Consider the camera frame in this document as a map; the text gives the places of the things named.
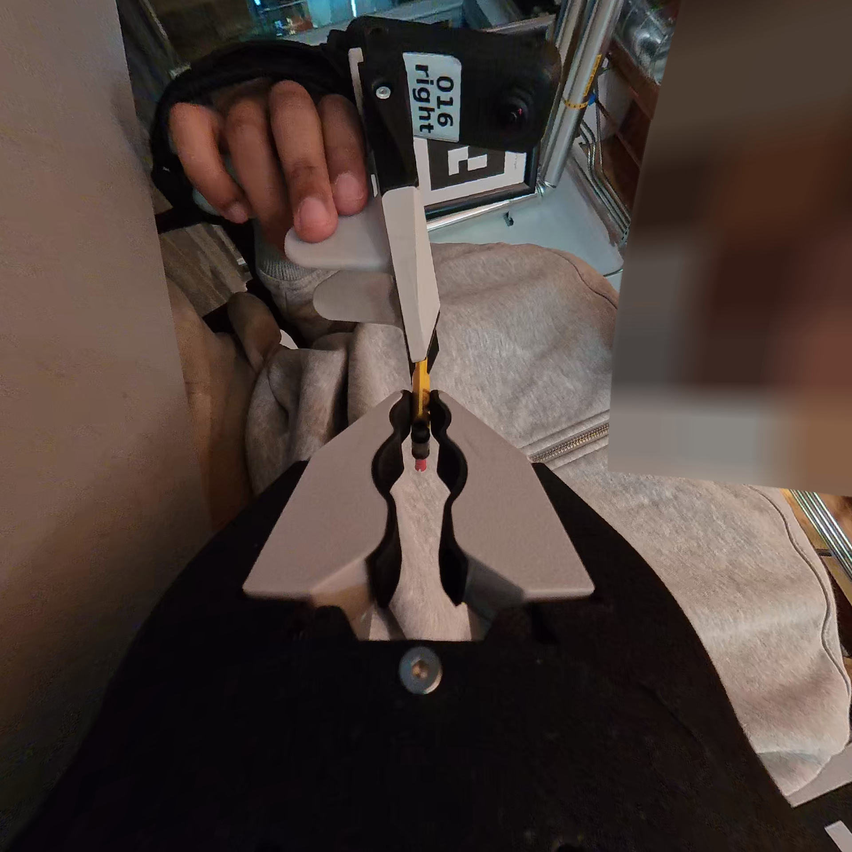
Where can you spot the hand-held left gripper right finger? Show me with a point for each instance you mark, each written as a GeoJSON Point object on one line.
{"type": "Point", "coordinates": [519, 526]}

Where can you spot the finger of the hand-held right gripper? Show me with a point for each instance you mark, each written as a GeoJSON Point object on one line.
{"type": "Point", "coordinates": [412, 266]}

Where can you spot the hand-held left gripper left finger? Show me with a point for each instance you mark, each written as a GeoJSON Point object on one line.
{"type": "Point", "coordinates": [319, 519]}

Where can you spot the person's right hand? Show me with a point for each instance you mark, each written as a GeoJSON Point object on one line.
{"type": "Point", "coordinates": [299, 153]}

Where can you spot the metal ceiling pipes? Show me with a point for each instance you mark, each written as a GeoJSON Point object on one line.
{"type": "Point", "coordinates": [579, 66]}

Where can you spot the black framed marker sign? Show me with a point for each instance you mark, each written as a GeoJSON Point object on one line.
{"type": "Point", "coordinates": [479, 173]}

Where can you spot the grey zip hoodie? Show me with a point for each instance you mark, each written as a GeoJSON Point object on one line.
{"type": "Point", "coordinates": [532, 346]}

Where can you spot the tan trousers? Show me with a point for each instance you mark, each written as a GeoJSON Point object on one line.
{"type": "Point", "coordinates": [213, 399]}

